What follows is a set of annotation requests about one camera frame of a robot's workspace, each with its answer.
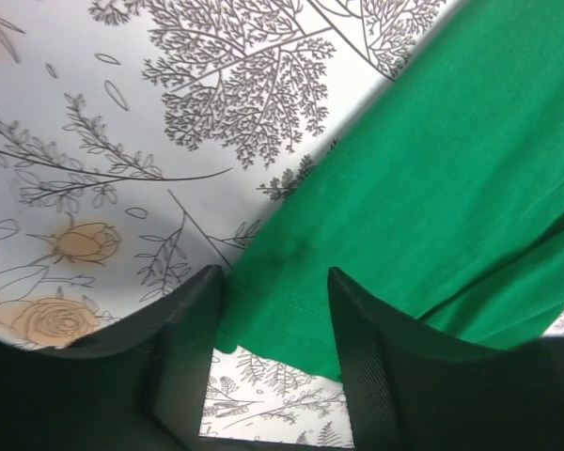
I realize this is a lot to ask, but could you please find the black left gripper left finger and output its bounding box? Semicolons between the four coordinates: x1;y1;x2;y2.
0;263;225;451

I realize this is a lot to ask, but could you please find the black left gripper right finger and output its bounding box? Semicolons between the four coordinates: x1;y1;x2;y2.
327;268;564;450

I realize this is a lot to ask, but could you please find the green t shirt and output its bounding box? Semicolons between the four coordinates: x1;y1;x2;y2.
216;0;564;380

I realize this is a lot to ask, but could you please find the floral table cloth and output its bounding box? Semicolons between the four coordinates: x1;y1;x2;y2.
0;0;564;447

